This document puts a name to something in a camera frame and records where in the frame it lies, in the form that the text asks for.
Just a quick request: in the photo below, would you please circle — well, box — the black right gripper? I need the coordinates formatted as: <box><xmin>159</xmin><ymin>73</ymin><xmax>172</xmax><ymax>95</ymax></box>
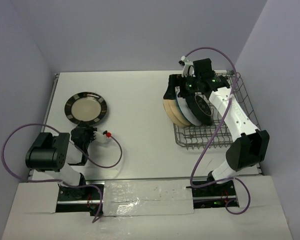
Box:
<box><xmin>163</xmin><ymin>73</ymin><xmax>202</xmax><ymax>100</ymax></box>

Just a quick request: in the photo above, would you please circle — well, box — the cream bird painted plate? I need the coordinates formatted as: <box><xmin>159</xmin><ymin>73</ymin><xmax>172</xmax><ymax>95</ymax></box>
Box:
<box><xmin>168</xmin><ymin>99</ymin><xmax>191</xmax><ymax>127</ymax></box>

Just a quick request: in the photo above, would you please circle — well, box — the teal scalloped plate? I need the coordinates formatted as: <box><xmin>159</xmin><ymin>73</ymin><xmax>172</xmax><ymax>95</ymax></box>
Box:
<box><xmin>176</xmin><ymin>97</ymin><xmax>195</xmax><ymax>125</ymax></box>

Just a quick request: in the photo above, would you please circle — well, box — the red and teal floral plate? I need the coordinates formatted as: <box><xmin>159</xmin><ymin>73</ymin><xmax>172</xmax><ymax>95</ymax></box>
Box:
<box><xmin>176</xmin><ymin>97</ymin><xmax>202</xmax><ymax>126</ymax></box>

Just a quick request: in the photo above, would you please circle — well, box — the black rimmed cream plate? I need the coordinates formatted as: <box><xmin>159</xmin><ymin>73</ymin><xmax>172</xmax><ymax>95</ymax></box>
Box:
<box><xmin>185</xmin><ymin>95</ymin><xmax>213</xmax><ymax>126</ymax></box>

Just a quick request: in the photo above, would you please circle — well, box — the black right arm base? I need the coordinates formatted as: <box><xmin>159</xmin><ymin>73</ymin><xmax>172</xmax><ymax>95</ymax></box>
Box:
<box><xmin>186</xmin><ymin>180</ymin><xmax>239</xmax><ymax>209</ymax></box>

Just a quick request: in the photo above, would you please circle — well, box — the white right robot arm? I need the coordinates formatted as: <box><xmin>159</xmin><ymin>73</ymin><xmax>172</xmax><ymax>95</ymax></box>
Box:
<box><xmin>162</xmin><ymin>56</ymin><xmax>270</xmax><ymax>196</ymax></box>

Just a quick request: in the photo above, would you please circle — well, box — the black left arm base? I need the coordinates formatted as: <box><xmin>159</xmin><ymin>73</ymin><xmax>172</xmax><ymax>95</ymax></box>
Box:
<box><xmin>55</xmin><ymin>185</ymin><xmax>100</xmax><ymax>217</ymax></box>

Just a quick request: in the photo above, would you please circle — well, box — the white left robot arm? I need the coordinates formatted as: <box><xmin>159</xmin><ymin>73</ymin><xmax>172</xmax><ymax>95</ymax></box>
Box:
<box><xmin>25</xmin><ymin>124</ymin><xmax>97</xmax><ymax>200</ymax></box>

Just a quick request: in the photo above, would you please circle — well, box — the silver tape sheet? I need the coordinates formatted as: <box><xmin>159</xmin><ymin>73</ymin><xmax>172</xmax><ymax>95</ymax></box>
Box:
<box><xmin>102</xmin><ymin>179</ymin><xmax>194</xmax><ymax>217</ymax></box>

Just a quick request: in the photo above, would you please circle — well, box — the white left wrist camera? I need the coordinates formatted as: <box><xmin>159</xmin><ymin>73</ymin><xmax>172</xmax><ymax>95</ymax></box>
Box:
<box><xmin>93</xmin><ymin>131</ymin><xmax>112</xmax><ymax>144</ymax></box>

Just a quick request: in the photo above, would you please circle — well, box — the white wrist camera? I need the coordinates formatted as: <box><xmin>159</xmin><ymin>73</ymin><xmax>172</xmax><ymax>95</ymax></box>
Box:
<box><xmin>178</xmin><ymin>56</ymin><xmax>195</xmax><ymax>77</ymax></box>
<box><xmin>93</xmin><ymin>131</ymin><xmax>112</xmax><ymax>144</ymax></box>

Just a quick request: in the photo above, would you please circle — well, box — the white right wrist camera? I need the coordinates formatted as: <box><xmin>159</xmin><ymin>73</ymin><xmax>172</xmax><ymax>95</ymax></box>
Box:
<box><xmin>178</xmin><ymin>56</ymin><xmax>195</xmax><ymax>77</ymax></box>

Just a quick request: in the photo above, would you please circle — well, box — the grey wire dish rack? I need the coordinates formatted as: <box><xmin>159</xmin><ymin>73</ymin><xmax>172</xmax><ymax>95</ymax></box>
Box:
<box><xmin>168</xmin><ymin>71</ymin><xmax>262</xmax><ymax>151</ymax></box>

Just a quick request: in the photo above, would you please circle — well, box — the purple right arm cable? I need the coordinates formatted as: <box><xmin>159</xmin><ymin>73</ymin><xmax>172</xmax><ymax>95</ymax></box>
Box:
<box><xmin>184</xmin><ymin>46</ymin><xmax>252</xmax><ymax>215</ymax></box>

